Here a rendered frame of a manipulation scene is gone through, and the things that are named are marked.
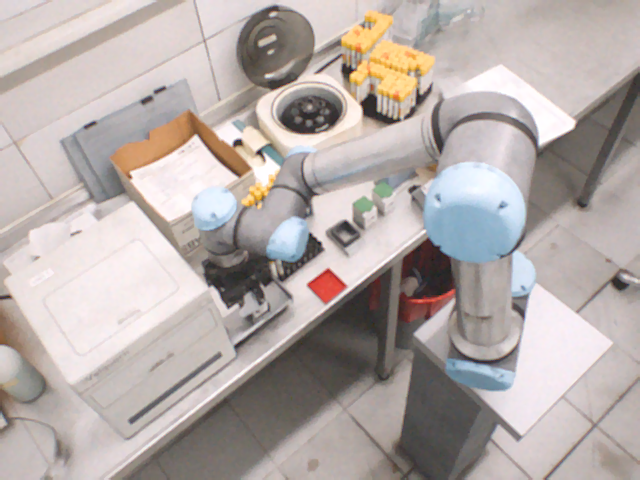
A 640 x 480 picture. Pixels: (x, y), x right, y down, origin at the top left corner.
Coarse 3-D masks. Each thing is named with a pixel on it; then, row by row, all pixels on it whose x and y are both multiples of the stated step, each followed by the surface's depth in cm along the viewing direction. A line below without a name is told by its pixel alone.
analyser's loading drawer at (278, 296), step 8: (264, 288) 137; (272, 288) 136; (280, 288) 136; (272, 296) 135; (280, 296) 135; (288, 296) 135; (240, 304) 131; (272, 304) 134; (280, 304) 134; (232, 312) 133; (272, 312) 133; (224, 320) 132; (232, 320) 132; (240, 320) 132; (248, 320) 132; (256, 320) 131; (264, 320) 132; (232, 328) 131; (240, 328) 131; (248, 328) 131; (256, 328) 131; (232, 336) 130; (240, 336) 130
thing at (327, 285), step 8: (328, 272) 142; (312, 280) 141; (320, 280) 141; (328, 280) 141; (336, 280) 141; (312, 288) 140; (320, 288) 140; (328, 288) 140; (336, 288) 140; (344, 288) 139; (320, 296) 138; (328, 296) 139
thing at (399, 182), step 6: (396, 174) 151; (402, 174) 153; (408, 174) 156; (414, 174) 157; (378, 180) 154; (384, 180) 152; (390, 180) 151; (396, 180) 153; (402, 180) 155; (408, 180) 156; (414, 180) 157; (390, 186) 153; (396, 186) 155; (402, 186) 155; (396, 192) 154
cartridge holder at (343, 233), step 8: (336, 224) 149; (344, 224) 148; (328, 232) 148; (336, 232) 147; (344, 232) 147; (352, 232) 147; (336, 240) 146; (344, 240) 145; (352, 240) 144; (360, 240) 146; (344, 248) 145; (352, 248) 144
